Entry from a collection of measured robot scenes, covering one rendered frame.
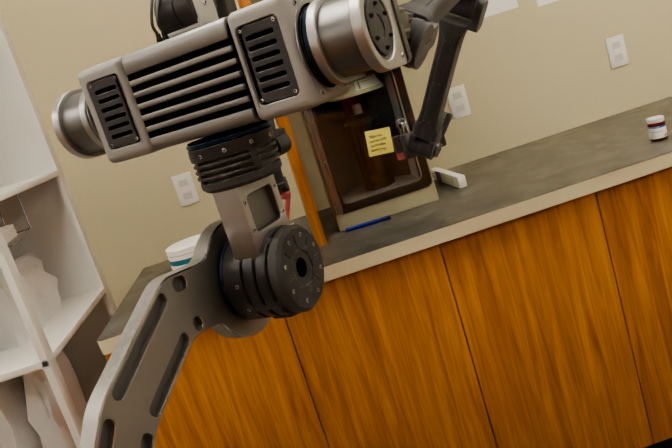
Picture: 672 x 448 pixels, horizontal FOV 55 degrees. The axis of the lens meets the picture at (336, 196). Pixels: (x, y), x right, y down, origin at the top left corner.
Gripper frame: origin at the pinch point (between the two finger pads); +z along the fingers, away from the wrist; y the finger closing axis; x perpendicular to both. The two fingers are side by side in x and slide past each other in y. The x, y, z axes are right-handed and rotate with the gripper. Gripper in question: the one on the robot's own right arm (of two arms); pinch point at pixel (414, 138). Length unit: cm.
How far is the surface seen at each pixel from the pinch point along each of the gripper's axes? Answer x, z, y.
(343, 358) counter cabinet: 47, -21, 39
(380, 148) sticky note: 0.7, 6.9, 9.2
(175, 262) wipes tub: 8, -16, 72
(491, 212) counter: 21.2, -22.0, -10.2
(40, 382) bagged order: 34, 1, 126
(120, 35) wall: -57, 51, 78
